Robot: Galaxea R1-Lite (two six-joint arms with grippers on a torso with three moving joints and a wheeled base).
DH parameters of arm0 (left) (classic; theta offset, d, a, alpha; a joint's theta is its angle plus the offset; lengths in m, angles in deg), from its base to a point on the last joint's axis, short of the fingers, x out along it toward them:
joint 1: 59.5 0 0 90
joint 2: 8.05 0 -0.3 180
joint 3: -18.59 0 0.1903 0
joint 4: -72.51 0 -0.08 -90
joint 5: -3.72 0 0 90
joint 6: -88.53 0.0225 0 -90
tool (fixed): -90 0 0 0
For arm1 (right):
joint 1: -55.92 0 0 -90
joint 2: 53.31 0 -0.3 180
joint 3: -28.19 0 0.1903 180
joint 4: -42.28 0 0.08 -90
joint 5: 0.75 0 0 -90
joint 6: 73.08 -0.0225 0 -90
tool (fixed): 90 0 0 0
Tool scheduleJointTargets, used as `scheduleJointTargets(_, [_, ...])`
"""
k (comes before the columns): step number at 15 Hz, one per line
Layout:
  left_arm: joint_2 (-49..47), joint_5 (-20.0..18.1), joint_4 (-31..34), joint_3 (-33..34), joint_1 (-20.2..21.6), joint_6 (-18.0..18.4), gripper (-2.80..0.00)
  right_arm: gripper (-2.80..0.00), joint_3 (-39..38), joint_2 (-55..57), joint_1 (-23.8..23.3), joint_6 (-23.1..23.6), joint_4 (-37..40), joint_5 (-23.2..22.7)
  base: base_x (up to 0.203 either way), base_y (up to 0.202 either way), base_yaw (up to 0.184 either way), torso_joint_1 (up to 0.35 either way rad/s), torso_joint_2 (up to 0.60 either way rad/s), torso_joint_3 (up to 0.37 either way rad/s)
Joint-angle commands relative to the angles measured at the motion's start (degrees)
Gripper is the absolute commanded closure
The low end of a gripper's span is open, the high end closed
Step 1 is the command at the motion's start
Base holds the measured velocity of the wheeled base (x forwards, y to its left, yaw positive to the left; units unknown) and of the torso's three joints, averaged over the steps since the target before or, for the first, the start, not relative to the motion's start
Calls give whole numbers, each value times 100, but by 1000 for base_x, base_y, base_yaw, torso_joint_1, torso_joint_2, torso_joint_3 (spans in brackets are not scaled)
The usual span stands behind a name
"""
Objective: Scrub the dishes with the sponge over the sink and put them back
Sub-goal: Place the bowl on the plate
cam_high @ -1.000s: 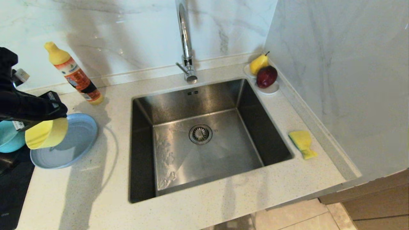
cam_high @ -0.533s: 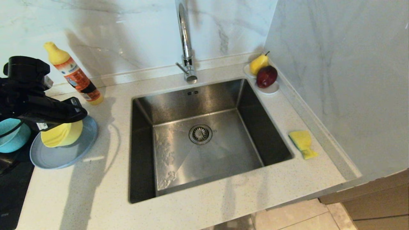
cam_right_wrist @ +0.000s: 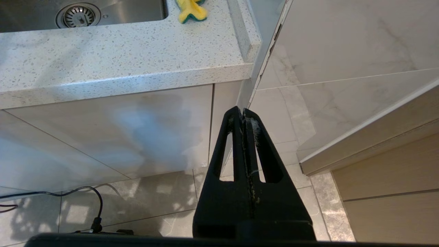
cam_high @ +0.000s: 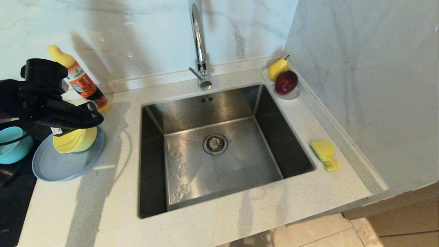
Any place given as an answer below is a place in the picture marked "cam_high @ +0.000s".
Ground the yellow-green bowl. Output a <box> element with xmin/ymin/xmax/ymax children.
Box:
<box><xmin>52</xmin><ymin>126</ymin><xmax>98</xmax><ymax>154</ymax></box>

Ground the dark red apple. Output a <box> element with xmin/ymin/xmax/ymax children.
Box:
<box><xmin>275</xmin><ymin>70</ymin><xmax>299</xmax><ymax>95</ymax></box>

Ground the yellow and green sponge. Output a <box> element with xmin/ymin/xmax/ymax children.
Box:
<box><xmin>310</xmin><ymin>140</ymin><xmax>342</xmax><ymax>172</ymax></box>

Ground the black induction cooktop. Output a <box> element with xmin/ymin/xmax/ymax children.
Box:
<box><xmin>0</xmin><ymin>118</ymin><xmax>52</xmax><ymax>247</ymax></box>

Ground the stainless steel sink basin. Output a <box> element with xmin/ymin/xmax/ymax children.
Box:
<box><xmin>138</xmin><ymin>83</ymin><xmax>316</xmax><ymax>219</ymax></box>

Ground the blue-grey plate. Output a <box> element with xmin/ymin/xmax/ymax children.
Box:
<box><xmin>32</xmin><ymin>125</ymin><xmax>105</xmax><ymax>182</ymax></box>

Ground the chrome kitchen faucet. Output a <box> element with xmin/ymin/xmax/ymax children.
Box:
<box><xmin>188</xmin><ymin>0</ymin><xmax>213</xmax><ymax>91</ymax></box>

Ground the small white dish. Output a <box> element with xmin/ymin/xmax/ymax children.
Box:
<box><xmin>274</xmin><ymin>86</ymin><xmax>301</xmax><ymax>102</ymax></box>
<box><xmin>262</xmin><ymin>68</ymin><xmax>276</xmax><ymax>84</ymax></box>

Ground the metal sink drain strainer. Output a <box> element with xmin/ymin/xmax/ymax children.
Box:
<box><xmin>202</xmin><ymin>133</ymin><xmax>228</xmax><ymax>156</ymax></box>

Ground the yellow pear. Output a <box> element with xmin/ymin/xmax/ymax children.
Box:
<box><xmin>268</xmin><ymin>55</ymin><xmax>290</xmax><ymax>81</ymax></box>

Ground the orange dish soap bottle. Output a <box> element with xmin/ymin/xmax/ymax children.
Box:
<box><xmin>47</xmin><ymin>45</ymin><xmax>111</xmax><ymax>113</ymax></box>

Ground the teal bowl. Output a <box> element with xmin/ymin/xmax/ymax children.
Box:
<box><xmin>0</xmin><ymin>126</ymin><xmax>34</xmax><ymax>165</ymax></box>

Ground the beige wooden cabinet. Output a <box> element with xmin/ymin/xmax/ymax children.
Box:
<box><xmin>342</xmin><ymin>182</ymin><xmax>439</xmax><ymax>247</ymax></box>

